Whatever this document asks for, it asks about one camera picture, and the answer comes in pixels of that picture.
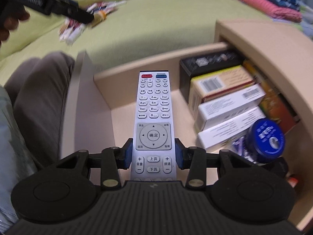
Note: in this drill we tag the brown bottle white cap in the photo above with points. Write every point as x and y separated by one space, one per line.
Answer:
293 180

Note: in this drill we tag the blue round cream tin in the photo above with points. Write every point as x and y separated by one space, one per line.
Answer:
265 141

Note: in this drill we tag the beige nightstand drawer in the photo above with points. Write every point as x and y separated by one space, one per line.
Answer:
100 113

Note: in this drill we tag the white TV remote control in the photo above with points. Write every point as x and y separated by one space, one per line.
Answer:
153 154

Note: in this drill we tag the yellow barcode medicine box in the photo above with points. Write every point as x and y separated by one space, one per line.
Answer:
217 84

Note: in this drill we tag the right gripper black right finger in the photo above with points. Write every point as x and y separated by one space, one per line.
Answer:
236 187

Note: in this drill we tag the grey trouser leg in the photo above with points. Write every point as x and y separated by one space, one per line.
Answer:
38 90

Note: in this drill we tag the orange printed box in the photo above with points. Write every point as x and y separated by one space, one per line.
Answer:
274 105

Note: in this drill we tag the pile of small clutter items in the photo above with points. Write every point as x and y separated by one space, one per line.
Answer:
71 29

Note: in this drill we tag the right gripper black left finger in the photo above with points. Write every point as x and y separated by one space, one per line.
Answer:
71 186

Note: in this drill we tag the person's left hand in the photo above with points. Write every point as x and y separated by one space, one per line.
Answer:
11 15

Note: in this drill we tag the green sofa cover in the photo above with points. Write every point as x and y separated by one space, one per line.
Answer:
138 29

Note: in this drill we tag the black electric shaver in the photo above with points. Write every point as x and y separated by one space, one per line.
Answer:
278 166

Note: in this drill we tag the beige wooden nightstand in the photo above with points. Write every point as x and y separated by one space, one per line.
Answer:
281 52

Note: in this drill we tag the clear cotton swab box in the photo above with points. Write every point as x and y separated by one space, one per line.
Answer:
238 146

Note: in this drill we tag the black product box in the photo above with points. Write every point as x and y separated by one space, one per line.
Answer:
191 67

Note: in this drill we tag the small white medicine box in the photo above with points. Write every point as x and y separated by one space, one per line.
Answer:
221 135

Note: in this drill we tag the pink knitted blanket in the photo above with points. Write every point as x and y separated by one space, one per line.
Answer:
275 11

